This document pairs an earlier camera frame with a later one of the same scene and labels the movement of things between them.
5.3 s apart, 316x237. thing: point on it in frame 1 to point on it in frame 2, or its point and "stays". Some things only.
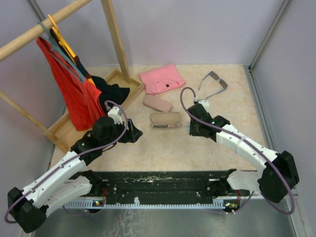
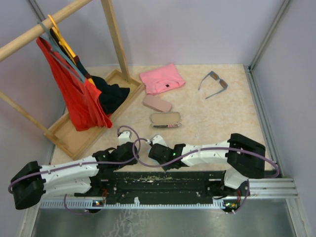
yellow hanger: [64, 42] stays
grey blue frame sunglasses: [221, 83] stays
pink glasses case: [157, 103] stays
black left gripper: [132, 134] to [131, 162]
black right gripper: [193, 132] to [167, 168]
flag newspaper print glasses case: [166, 120] stays
